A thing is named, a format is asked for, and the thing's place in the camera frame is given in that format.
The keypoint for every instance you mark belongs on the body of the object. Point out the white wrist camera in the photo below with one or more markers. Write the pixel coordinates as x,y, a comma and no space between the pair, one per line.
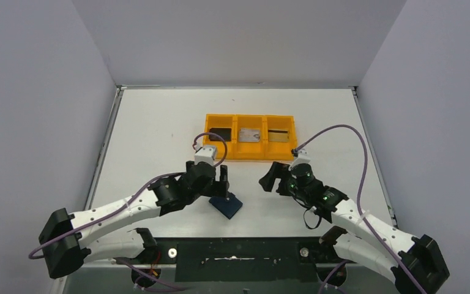
206,154
300,156

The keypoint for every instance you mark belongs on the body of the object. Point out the silver card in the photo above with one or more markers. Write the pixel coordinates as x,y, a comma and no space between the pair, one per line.
248,135

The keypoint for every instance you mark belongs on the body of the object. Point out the blue card holder wallet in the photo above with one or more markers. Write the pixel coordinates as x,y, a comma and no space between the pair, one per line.
228,206

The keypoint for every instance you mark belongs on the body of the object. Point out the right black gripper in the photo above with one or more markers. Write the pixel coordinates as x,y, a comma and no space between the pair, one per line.
278,170

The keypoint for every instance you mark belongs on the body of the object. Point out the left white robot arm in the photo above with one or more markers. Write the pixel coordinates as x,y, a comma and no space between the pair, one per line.
67,238

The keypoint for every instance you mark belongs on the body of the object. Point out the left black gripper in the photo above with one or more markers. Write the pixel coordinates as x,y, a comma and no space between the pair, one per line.
217,186

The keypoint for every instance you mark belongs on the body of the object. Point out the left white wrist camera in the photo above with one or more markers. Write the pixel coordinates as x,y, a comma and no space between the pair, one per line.
206,154

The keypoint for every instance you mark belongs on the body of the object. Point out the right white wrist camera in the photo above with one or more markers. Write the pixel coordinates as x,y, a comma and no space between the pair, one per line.
300,156

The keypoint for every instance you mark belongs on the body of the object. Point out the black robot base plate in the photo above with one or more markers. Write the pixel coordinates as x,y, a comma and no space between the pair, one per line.
172,262

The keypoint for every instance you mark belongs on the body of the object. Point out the black cards stack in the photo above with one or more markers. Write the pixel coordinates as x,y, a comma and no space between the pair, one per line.
220,133

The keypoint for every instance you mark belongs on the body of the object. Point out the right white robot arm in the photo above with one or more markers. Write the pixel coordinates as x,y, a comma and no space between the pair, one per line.
412,264

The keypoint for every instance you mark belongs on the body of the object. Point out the orange three-compartment tray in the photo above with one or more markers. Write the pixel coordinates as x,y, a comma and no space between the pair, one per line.
264,150

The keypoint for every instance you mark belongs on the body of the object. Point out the aluminium frame rail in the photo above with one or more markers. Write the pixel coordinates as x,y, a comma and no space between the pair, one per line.
107,278

